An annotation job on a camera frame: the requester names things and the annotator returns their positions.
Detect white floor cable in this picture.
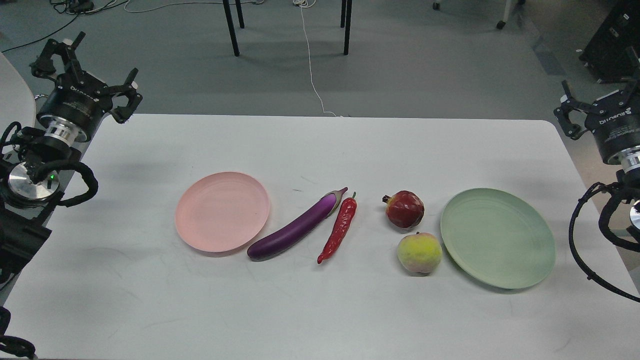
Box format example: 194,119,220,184
292,0,343,118

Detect yellow pink peach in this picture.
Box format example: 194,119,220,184
396,232,443,274

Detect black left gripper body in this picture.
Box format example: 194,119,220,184
36,73,114,142

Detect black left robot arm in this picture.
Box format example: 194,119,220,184
0,32,143,302

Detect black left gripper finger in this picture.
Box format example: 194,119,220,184
29,31,86,81
102,67,144,125

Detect black table legs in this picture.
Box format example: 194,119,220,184
221,0,354,59

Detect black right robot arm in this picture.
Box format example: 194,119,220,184
553,46,640,302

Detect green plate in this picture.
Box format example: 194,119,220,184
439,187,556,290

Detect red chili pepper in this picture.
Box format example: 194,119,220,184
317,191,358,265

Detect white chair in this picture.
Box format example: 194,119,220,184
0,54,37,133

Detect pink plate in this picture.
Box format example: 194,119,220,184
174,171,271,253

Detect purple eggplant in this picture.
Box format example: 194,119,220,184
246,187,348,262

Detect black equipment case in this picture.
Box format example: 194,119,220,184
579,0,640,84

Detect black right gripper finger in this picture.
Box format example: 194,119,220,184
620,47,640,93
553,79,596,141

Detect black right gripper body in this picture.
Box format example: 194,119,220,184
585,89,640,166

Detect red pomegranate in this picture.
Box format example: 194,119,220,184
382,190,425,230

